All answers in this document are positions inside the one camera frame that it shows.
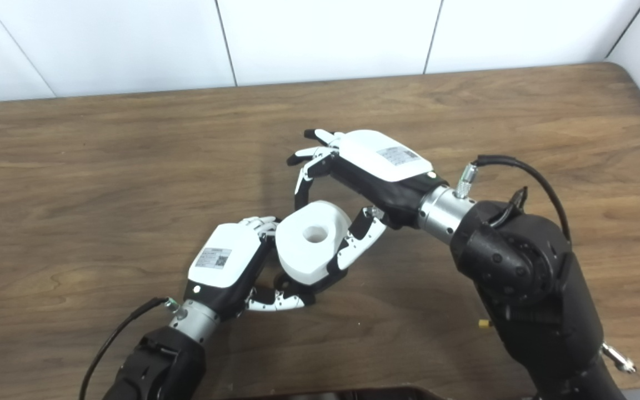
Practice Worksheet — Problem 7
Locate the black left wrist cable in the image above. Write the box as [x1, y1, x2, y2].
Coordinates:
[78, 297, 181, 400]

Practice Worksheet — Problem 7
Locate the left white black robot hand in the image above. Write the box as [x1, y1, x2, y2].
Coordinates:
[184, 216, 318, 322]

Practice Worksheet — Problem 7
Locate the round white plastic piece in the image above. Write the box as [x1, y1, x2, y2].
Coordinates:
[275, 201, 352, 286]

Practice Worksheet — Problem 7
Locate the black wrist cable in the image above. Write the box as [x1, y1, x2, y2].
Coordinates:
[78, 297, 181, 400]
[456, 155, 573, 245]

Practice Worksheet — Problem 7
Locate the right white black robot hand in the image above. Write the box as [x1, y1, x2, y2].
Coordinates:
[287, 129, 448, 289]

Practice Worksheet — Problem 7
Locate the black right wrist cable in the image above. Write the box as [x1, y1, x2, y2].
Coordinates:
[456, 155, 573, 245]

